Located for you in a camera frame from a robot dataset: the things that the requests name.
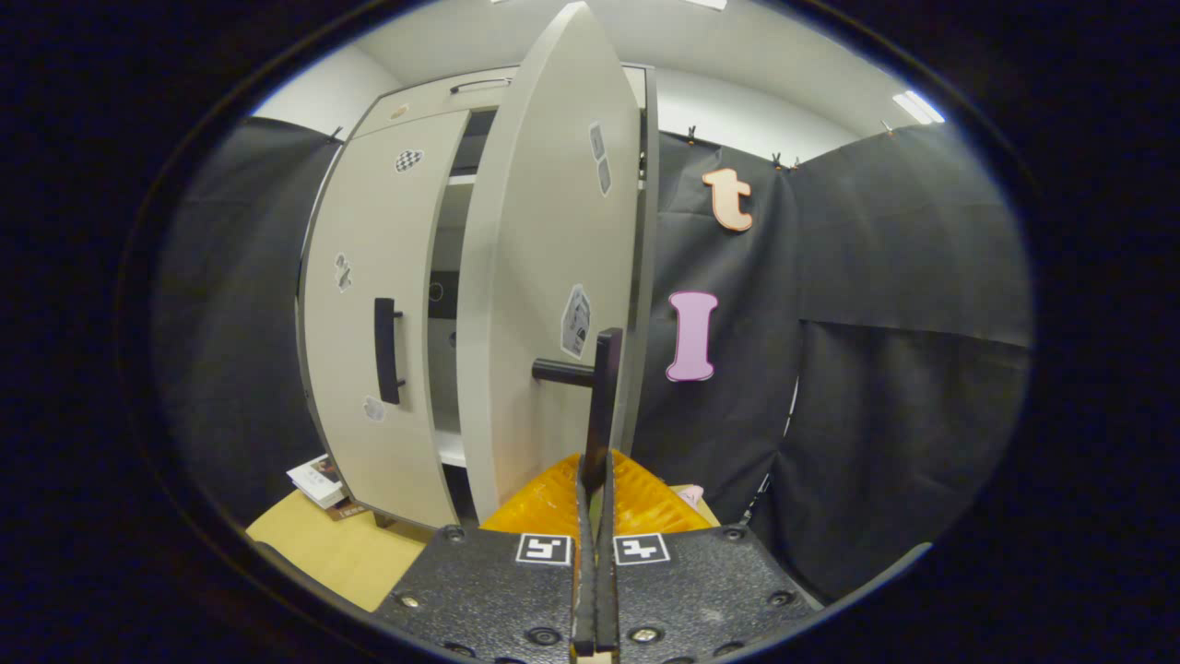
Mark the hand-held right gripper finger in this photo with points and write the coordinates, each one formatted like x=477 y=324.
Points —
x=584 y=572
x=607 y=572

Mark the grey double-door shoe cabinet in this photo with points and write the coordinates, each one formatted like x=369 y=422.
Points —
x=442 y=387

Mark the shoe cabinet door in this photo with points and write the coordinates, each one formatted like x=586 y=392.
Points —
x=535 y=231
x=369 y=231

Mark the white cabinet shelf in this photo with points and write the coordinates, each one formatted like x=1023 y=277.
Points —
x=461 y=179
x=452 y=449

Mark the green and pink plush toy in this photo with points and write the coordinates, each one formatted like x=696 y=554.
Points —
x=690 y=495

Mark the brown flat book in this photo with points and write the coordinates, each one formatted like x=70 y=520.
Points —
x=350 y=511

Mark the illustrated white book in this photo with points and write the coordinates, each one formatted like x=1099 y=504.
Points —
x=316 y=480

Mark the black backdrop cloth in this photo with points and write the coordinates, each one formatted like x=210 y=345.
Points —
x=903 y=277

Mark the small ceiling light panel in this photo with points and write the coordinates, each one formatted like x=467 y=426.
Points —
x=918 y=107

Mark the large ceiling light panel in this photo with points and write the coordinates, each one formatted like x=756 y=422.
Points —
x=708 y=4

